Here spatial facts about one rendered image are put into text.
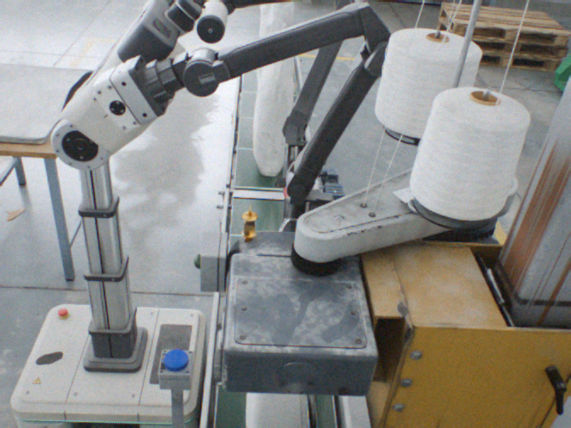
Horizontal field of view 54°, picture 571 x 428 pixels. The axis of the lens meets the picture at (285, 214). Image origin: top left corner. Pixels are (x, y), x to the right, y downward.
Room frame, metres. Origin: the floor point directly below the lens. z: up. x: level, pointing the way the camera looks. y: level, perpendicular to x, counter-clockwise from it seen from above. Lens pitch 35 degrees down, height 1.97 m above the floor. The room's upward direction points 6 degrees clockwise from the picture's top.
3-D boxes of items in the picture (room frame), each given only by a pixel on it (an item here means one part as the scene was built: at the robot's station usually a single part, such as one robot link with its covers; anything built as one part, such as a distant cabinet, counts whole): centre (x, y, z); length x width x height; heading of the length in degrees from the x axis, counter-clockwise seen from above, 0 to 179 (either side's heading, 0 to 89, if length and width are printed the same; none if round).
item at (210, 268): (0.81, 0.12, 1.29); 0.08 x 0.05 x 0.09; 5
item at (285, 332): (0.71, -0.03, 1.21); 0.30 x 0.25 x 0.30; 5
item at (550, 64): (6.45, -2.16, 0.07); 1.20 x 0.82 x 0.14; 93
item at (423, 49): (0.99, -0.23, 1.61); 0.17 x 0.17 x 0.17
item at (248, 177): (3.57, 0.19, 0.34); 2.21 x 0.39 x 0.09; 5
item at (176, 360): (0.93, 0.23, 0.84); 0.06 x 0.06 x 0.02
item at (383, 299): (0.77, -0.18, 1.26); 0.22 x 0.05 x 0.16; 5
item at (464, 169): (0.73, -0.25, 1.61); 0.15 x 0.14 x 0.17; 5
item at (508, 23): (6.43, -2.14, 0.36); 1.20 x 0.82 x 0.14; 91
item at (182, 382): (0.93, 0.23, 0.81); 0.08 x 0.08 x 0.06; 5
